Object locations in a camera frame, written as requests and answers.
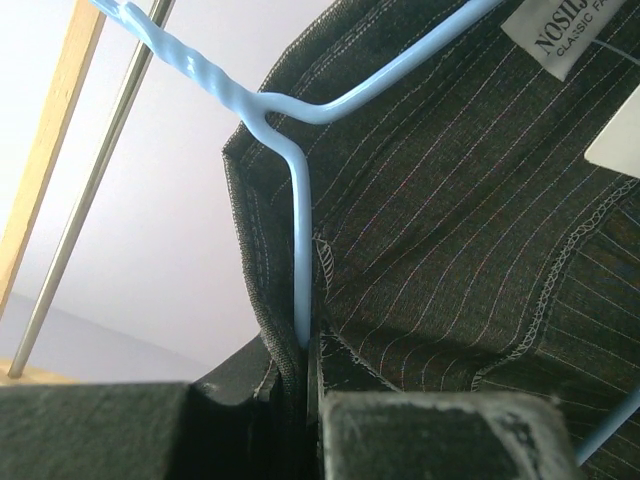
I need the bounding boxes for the wooden clothes rack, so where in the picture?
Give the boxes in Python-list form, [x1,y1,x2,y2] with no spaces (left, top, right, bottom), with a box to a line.
[0,0,174,386]

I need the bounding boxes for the light blue wire hanger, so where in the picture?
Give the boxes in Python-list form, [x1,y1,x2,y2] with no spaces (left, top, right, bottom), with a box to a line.
[99,1,639,479]

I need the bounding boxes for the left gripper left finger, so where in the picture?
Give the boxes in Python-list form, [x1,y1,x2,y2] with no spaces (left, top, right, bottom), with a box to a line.
[1,337,301,480]

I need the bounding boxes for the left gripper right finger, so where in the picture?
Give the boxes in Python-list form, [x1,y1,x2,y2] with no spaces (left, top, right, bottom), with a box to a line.
[309,332,584,479]

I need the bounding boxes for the white shirt tag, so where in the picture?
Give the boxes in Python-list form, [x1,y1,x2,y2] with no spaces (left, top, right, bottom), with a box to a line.
[501,0,639,178]

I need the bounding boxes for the dark pinstriped shirt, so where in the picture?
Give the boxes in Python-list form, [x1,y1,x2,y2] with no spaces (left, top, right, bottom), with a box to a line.
[220,0,640,480]

